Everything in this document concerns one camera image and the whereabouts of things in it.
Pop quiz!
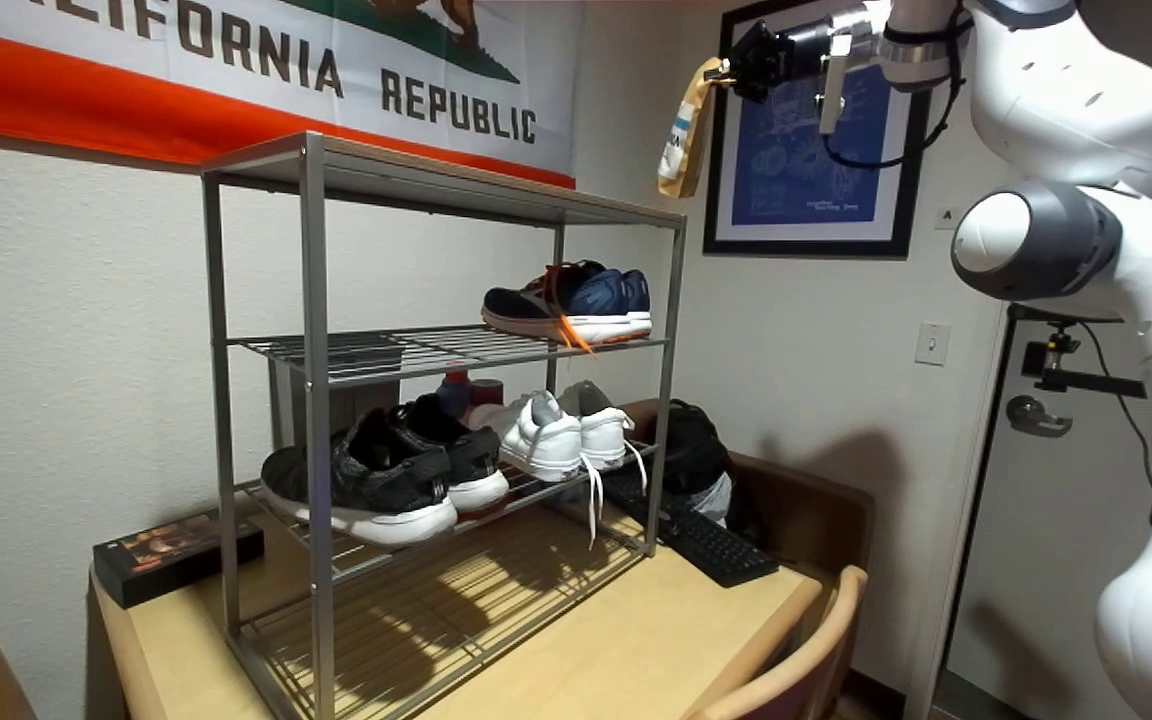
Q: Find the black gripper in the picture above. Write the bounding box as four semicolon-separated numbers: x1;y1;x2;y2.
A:
726;8;882;102

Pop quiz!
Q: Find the brown paper bag white label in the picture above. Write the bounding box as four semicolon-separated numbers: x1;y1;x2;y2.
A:
654;53;735;204

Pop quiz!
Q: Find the white plastic bag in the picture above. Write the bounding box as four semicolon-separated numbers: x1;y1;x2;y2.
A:
685;472;739;532

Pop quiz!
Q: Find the grey metal shoe rack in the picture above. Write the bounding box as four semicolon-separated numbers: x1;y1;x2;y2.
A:
202;128;688;720

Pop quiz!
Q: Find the framed blue blueprint picture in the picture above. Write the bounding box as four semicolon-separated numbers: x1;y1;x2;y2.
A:
701;0;934;261

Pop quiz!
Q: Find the blue running shoe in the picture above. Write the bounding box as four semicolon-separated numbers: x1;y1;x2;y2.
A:
556;261;655;344
481;265;638;351

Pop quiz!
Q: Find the maroon item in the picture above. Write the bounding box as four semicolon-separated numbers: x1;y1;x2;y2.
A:
435;366;508;432

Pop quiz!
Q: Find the silver door lever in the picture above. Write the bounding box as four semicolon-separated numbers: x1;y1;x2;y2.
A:
1004;390;1077;439

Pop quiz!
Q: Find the brown box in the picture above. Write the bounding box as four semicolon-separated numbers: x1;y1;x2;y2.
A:
728;451;878;591

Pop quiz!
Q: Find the black sneaker white sole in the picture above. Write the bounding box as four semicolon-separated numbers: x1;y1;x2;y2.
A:
389;390;511;517
257;402;463;549

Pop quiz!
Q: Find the black computer keyboard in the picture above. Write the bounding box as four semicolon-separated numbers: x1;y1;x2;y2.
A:
606;476;784;591

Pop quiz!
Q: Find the California Republic flag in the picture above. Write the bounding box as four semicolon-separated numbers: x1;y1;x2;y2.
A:
0;0;590;190

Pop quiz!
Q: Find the white door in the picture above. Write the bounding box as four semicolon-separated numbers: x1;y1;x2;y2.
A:
930;297;1152;720

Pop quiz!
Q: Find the flat black box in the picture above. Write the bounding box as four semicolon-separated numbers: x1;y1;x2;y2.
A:
87;511;269;613

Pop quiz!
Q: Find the white light switch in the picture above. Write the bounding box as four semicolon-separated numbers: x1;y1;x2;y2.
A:
914;320;951;373

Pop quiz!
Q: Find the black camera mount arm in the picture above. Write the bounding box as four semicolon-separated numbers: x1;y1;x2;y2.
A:
1004;298;1152;402

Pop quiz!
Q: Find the thin black hanging cable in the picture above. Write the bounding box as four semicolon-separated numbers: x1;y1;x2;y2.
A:
1077;320;1152;500

